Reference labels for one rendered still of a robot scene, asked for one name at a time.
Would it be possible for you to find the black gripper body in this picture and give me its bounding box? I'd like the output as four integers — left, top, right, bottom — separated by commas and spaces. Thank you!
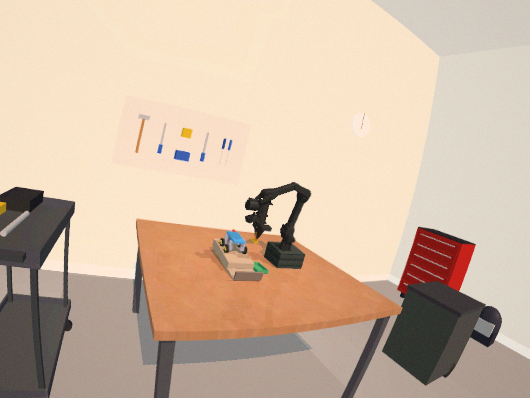
253, 211, 272, 232

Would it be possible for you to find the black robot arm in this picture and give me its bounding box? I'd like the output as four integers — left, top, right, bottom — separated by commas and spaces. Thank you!
245, 182, 312, 251

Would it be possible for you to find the yellow chock with orange handle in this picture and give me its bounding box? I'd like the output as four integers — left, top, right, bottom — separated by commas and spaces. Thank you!
249, 232, 258, 244

